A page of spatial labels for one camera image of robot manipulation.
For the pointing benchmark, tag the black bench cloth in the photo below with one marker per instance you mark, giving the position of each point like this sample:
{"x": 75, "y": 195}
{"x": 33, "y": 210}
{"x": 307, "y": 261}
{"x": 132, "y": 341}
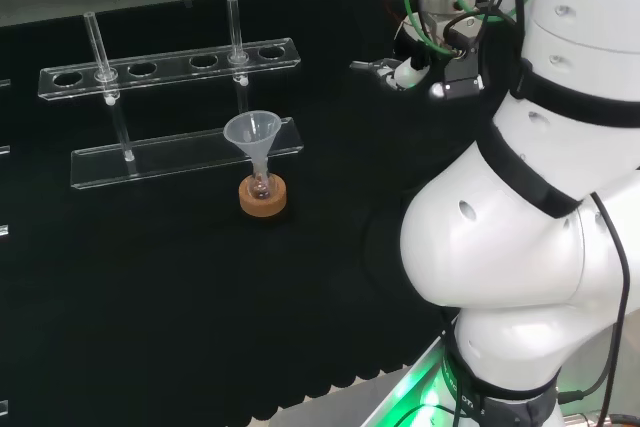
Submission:
{"x": 200, "y": 297}

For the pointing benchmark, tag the translucent plastic funnel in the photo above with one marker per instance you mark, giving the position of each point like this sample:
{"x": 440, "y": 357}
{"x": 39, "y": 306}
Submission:
{"x": 250, "y": 134}

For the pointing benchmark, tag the small glass round-bottom flask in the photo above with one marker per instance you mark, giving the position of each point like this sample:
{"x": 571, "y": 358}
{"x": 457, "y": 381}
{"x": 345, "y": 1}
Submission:
{"x": 261, "y": 189}

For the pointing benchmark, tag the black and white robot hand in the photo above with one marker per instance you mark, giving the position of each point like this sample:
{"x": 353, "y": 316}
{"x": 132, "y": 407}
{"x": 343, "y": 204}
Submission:
{"x": 412, "y": 74}

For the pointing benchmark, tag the clear acrylic funnel stand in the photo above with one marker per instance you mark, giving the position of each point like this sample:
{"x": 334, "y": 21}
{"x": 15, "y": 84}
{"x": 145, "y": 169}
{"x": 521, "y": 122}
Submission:
{"x": 165, "y": 69}

